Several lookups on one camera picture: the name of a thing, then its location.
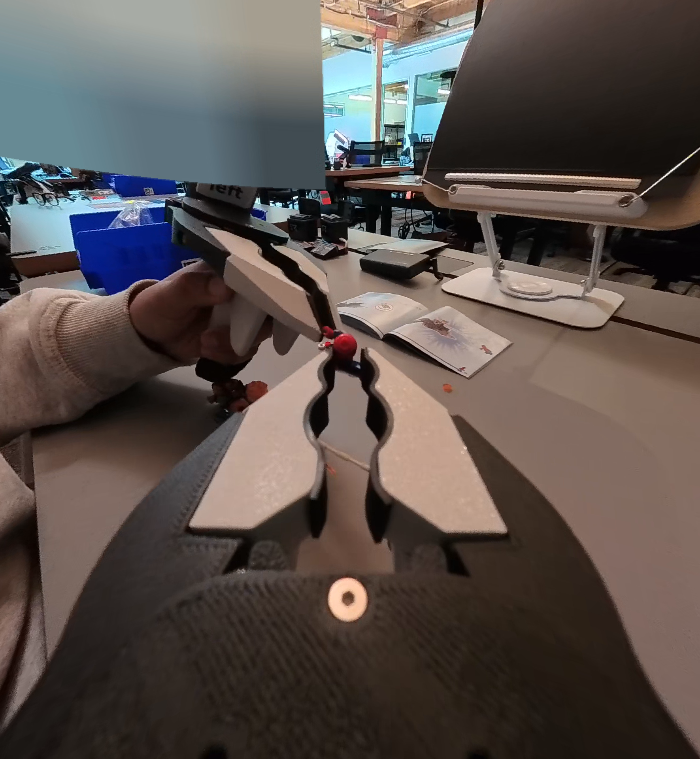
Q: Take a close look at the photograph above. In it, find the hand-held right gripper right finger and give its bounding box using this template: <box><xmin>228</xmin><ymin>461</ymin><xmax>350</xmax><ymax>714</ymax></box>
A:
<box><xmin>360</xmin><ymin>349</ymin><xmax>509</xmax><ymax>569</ymax></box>

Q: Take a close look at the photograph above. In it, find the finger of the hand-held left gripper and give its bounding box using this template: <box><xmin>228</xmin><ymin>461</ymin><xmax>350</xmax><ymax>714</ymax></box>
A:
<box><xmin>204</xmin><ymin>228</ymin><xmax>343</xmax><ymax>345</ymax></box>
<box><xmin>272</xmin><ymin>320</ymin><xmax>302</xmax><ymax>357</ymax></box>

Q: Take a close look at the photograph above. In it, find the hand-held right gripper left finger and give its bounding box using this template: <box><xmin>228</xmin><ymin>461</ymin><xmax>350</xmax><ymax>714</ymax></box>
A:
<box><xmin>187</xmin><ymin>350</ymin><xmax>330</xmax><ymax>571</ymax></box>

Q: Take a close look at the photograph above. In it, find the blue red lego minifigure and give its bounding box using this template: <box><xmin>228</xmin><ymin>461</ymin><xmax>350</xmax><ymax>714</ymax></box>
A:
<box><xmin>319</xmin><ymin>325</ymin><xmax>365</xmax><ymax>376</ymax></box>

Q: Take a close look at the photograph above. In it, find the lego motorcycle model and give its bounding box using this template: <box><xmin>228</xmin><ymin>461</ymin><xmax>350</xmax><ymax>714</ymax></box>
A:
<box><xmin>208</xmin><ymin>379</ymin><xmax>372</xmax><ymax>473</ymax></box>

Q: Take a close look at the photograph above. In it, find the lego instruction booklet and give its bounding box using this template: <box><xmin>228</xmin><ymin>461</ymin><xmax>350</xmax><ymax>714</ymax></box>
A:
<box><xmin>337</xmin><ymin>291</ymin><xmax>513</xmax><ymax>379</ymax></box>

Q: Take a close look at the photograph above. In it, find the person's left forearm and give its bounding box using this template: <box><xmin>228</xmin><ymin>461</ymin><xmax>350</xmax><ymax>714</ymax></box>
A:
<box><xmin>0</xmin><ymin>281</ymin><xmax>179</xmax><ymax>442</ymax></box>

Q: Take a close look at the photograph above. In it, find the person's left hand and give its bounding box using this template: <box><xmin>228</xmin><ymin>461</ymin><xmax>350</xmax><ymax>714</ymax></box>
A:
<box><xmin>128</xmin><ymin>261</ymin><xmax>250</xmax><ymax>365</ymax></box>

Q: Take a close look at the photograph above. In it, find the clear plastic bag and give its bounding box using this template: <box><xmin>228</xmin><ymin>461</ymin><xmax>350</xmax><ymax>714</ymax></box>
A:
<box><xmin>108</xmin><ymin>202</ymin><xmax>155</xmax><ymax>229</ymax></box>

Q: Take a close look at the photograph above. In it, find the blue plastic bin white tag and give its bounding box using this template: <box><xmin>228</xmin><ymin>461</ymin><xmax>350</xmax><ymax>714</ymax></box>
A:
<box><xmin>68</xmin><ymin>204</ymin><xmax>268</xmax><ymax>295</ymax></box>
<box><xmin>102</xmin><ymin>174</ymin><xmax>179</xmax><ymax>198</ymax></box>

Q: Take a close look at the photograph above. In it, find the black charger box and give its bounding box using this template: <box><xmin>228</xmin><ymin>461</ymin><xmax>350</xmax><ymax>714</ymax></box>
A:
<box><xmin>360</xmin><ymin>249</ymin><xmax>434</xmax><ymax>281</ymax></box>

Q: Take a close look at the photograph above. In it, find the wooden desk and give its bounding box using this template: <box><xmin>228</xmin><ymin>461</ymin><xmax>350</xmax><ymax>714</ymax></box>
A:
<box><xmin>326</xmin><ymin>165</ymin><xmax>413</xmax><ymax>205</ymax></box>
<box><xmin>345</xmin><ymin>175</ymin><xmax>428</xmax><ymax>235</ymax></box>

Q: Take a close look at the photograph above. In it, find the black desk mat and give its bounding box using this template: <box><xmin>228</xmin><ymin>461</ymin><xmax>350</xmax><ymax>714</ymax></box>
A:
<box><xmin>427</xmin><ymin>252</ymin><xmax>475</xmax><ymax>276</ymax></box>

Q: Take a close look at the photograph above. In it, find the white metal stand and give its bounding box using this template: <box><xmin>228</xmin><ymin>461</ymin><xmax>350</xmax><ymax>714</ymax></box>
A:
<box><xmin>442</xmin><ymin>127</ymin><xmax>700</xmax><ymax>329</ymax></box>

